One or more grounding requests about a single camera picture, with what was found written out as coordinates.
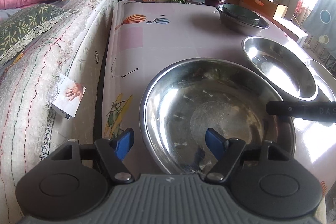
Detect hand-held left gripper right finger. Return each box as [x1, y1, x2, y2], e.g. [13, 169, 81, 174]
[205, 128, 289, 184]

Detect blue hanging cloth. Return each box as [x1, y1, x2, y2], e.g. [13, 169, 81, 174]
[303, 0, 336, 64]

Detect green floral pillow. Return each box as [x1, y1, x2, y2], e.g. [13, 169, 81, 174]
[0, 4, 79, 65]

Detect small white card box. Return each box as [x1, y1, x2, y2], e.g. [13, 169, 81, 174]
[51, 73, 87, 121]

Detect teal ceramic bowl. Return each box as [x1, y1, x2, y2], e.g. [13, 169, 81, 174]
[223, 3, 261, 26]

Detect white ceramic plate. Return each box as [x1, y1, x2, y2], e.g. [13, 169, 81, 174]
[306, 59, 336, 102]

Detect large stainless steel plate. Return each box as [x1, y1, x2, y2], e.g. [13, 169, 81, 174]
[139, 57, 297, 174]

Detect brown cardboard box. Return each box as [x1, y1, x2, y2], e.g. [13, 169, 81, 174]
[242, 0, 288, 18]

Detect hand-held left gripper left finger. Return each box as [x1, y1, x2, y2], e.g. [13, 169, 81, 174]
[51, 127, 135, 185]

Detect red hanging cloth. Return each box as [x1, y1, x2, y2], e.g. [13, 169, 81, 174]
[294, 0, 307, 22]

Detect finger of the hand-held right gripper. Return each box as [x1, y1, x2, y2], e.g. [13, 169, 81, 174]
[266, 101, 336, 123]

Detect medium stainless steel plate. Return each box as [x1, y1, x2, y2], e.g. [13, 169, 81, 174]
[241, 35, 319, 101]

